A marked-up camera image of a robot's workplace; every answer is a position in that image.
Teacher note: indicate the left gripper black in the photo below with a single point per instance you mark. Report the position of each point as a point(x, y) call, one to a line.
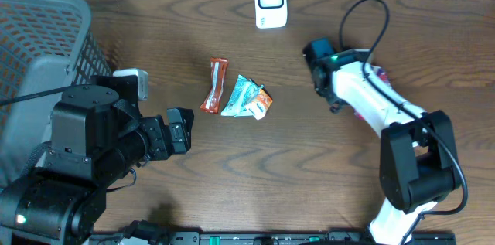
point(163, 137)

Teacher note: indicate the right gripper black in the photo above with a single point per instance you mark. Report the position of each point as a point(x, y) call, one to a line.
point(336, 102)

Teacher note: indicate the purple sanitary pad pack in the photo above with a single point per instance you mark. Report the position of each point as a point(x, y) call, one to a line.
point(383, 76)

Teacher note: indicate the red-orange snack bar wrapper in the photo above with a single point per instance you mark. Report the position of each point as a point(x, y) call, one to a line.
point(219, 67)

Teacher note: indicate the teal snack packet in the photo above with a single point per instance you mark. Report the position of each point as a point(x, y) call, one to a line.
point(245, 90)

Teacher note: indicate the orange white snack packet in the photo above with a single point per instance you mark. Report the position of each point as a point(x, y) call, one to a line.
point(259, 105)

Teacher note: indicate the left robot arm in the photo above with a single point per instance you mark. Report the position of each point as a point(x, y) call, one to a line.
point(97, 139)

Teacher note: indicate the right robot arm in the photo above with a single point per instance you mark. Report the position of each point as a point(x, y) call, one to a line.
point(418, 158)

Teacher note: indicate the white barcode scanner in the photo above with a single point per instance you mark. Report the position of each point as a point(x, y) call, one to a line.
point(270, 14)

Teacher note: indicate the grey plastic shopping basket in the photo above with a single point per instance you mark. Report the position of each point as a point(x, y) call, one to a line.
point(45, 44)

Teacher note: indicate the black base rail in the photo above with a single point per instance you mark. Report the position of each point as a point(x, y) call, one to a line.
point(332, 237)

